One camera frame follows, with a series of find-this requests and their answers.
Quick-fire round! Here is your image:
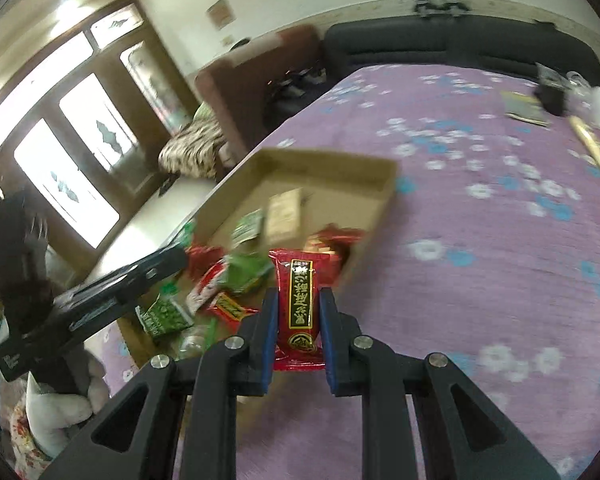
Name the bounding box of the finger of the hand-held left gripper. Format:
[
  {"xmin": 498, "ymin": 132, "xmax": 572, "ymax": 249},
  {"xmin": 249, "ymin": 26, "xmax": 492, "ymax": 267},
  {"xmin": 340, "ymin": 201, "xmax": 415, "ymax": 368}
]
[{"xmin": 107, "ymin": 247, "xmax": 188, "ymax": 311}]

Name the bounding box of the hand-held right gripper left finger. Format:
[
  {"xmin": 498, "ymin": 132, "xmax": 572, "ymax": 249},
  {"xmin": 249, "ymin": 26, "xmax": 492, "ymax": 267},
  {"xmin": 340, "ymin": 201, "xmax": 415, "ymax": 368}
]
[{"xmin": 42, "ymin": 287, "xmax": 281, "ymax": 480}]

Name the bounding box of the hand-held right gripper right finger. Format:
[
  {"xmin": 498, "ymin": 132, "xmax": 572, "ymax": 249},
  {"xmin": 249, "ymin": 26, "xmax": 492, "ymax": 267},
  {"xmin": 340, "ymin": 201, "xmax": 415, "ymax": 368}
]
[{"xmin": 319, "ymin": 287, "xmax": 561, "ymax": 480}]

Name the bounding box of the dark green snack packet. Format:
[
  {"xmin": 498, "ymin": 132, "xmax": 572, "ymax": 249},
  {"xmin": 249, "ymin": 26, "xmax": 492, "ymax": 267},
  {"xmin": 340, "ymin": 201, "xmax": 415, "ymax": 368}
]
[{"xmin": 136, "ymin": 292, "xmax": 196, "ymax": 338}]

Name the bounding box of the red and white snack packet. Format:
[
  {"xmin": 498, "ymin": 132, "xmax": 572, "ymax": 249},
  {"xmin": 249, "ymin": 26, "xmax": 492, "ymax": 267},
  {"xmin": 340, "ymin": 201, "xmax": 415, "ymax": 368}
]
[
  {"xmin": 185, "ymin": 244, "xmax": 223, "ymax": 276},
  {"xmin": 187, "ymin": 257, "xmax": 231, "ymax": 313}
]

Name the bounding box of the red snack packet yellow label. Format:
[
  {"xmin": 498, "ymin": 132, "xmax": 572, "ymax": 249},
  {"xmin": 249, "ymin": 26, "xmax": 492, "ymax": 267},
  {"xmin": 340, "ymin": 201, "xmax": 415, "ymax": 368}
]
[{"xmin": 210, "ymin": 291, "xmax": 261, "ymax": 322}]

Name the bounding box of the red snack packet black label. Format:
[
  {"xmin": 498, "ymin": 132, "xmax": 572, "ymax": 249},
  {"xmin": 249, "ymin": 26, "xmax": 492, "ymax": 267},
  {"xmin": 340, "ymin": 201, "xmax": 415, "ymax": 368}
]
[{"xmin": 268, "ymin": 248, "xmax": 343, "ymax": 372}]

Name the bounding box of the green and white snack packet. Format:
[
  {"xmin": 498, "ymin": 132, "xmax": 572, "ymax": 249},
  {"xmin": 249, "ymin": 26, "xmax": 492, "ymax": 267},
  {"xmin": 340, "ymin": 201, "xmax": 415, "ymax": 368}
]
[{"xmin": 225, "ymin": 252, "xmax": 276, "ymax": 293}]

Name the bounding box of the light green snack packet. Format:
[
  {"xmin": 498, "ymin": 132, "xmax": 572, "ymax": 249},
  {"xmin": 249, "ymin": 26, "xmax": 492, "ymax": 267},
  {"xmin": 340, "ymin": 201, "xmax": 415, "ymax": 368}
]
[{"xmin": 230, "ymin": 210, "xmax": 266, "ymax": 248}]

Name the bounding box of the red foil snack packet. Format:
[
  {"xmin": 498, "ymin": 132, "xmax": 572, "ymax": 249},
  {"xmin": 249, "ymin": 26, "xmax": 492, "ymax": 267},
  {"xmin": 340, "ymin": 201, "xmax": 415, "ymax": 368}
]
[{"xmin": 305, "ymin": 225, "xmax": 368, "ymax": 261}]

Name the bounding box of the beige snack packet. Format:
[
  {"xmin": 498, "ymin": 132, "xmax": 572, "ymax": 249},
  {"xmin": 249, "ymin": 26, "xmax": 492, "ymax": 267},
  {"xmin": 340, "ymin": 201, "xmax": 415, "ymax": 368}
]
[{"xmin": 265, "ymin": 187, "xmax": 303, "ymax": 246}]

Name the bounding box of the shallow cardboard box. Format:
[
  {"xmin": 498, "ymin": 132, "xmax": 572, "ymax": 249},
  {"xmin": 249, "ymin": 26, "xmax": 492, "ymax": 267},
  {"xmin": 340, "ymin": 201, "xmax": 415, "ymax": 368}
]
[{"xmin": 117, "ymin": 147, "xmax": 398, "ymax": 361}]

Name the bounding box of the person's left hand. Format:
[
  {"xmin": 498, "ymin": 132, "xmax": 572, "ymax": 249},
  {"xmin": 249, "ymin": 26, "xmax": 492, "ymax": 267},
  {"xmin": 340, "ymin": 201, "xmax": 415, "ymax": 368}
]
[{"xmin": 25, "ymin": 347, "xmax": 111, "ymax": 456}]

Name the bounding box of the leopard print blanket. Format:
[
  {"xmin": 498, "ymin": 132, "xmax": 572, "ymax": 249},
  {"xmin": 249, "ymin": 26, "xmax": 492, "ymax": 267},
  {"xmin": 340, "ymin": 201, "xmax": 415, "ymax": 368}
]
[{"xmin": 159, "ymin": 122, "xmax": 228, "ymax": 181}]

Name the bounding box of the wooden glazed door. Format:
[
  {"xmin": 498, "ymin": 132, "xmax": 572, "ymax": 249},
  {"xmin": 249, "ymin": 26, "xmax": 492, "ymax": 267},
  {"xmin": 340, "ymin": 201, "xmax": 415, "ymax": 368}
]
[{"xmin": 0, "ymin": 0, "xmax": 196, "ymax": 271}]

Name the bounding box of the purple floral tablecloth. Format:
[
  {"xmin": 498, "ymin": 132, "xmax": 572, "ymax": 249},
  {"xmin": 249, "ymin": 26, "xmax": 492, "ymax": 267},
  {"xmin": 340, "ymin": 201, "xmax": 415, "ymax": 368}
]
[{"xmin": 105, "ymin": 62, "xmax": 600, "ymax": 480}]

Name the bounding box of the green pillow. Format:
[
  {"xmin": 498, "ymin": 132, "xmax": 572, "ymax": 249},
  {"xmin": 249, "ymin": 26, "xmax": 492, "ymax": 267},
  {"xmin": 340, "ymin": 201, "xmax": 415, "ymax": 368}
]
[{"xmin": 192, "ymin": 102, "xmax": 216, "ymax": 126}]

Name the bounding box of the brown armchair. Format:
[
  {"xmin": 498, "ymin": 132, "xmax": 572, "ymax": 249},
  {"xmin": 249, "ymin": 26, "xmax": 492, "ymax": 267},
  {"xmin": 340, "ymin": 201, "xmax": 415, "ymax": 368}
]
[{"xmin": 195, "ymin": 25, "xmax": 326, "ymax": 171}]

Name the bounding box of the pile of black devices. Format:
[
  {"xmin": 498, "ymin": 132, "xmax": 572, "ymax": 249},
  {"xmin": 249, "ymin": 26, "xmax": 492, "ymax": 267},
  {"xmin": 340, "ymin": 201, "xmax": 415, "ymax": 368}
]
[{"xmin": 267, "ymin": 67, "xmax": 328, "ymax": 98}]

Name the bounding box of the green notebook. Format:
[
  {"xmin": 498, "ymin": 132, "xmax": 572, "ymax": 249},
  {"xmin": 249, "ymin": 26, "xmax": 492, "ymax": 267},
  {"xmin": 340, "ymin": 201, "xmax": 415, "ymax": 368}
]
[{"xmin": 500, "ymin": 91, "xmax": 551, "ymax": 127}]

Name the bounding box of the black leather sofa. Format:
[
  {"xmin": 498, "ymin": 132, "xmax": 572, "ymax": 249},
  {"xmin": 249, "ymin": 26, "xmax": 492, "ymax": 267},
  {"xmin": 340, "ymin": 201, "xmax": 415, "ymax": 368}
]
[{"xmin": 322, "ymin": 15, "xmax": 600, "ymax": 91}]

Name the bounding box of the long beige box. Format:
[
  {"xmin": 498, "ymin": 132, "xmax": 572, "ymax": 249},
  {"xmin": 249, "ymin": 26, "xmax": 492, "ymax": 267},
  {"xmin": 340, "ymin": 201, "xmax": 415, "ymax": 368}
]
[{"xmin": 567, "ymin": 116, "xmax": 600, "ymax": 186}]

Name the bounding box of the black pouch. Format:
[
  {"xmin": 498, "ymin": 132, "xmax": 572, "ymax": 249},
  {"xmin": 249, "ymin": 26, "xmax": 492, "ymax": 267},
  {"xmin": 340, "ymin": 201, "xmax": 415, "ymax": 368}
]
[{"xmin": 535, "ymin": 82, "xmax": 568, "ymax": 117}]

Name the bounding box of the clear plastic bag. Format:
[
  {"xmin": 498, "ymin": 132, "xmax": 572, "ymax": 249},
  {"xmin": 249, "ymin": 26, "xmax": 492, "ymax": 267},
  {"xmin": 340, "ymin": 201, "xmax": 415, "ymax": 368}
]
[{"xmin": 537, "ymin": 62, "xmax": 588, "ymax": 96}]

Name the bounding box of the wooden wall plaque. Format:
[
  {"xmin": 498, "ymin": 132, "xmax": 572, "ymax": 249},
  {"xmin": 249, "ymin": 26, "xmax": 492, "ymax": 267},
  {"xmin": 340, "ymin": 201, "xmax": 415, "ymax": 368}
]
[{"xmin": 207, "ymin": 0, "xmax": 233, "ymax": 28}]

